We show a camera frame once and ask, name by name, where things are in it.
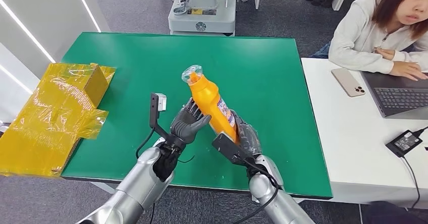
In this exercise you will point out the person's right hand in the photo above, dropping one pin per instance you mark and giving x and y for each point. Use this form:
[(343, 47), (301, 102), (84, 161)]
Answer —
[(406, 70)]

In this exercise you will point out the yellow taped cardboard box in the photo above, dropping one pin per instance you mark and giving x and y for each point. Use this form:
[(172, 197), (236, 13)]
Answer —
[(53, 115)]

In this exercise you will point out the person's left hand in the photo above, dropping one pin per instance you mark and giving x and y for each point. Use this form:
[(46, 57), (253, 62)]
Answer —
[(385, 53)]

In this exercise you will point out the black power adapter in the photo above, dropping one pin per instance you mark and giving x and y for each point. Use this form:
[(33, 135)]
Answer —
[(404, 143)]

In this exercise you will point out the orange plastic bottle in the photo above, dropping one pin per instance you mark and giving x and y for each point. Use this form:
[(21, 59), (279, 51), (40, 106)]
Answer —
[(209, 102)]

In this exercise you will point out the beige smartphone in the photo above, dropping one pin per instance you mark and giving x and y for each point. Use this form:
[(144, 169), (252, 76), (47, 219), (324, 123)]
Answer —
[(347, 82)]

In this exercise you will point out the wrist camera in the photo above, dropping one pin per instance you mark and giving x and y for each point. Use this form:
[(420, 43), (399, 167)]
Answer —
[(154, 112), (227, 147)]

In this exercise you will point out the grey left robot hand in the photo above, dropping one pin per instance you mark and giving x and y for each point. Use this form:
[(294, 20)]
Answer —
[(187, 124)]

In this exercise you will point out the person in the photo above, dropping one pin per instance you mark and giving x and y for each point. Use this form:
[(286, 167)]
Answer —
[(361, 35)]

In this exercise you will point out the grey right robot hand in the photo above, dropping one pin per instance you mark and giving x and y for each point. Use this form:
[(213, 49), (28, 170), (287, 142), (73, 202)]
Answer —
[(249, 139)]

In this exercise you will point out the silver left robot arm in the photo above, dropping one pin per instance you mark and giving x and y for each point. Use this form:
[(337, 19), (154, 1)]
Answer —
[(140, 182)]

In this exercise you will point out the dark grey laptop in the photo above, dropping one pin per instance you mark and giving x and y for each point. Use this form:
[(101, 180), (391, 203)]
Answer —
[(398, 97)]

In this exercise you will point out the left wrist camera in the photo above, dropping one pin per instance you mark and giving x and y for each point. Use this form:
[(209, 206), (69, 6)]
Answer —
[(154, 112)]

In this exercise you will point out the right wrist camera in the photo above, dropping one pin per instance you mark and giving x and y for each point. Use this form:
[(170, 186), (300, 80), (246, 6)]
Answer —
[(227, 147)]

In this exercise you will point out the white machine with column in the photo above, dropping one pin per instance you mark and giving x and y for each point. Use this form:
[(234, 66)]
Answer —
[(200, 15)]

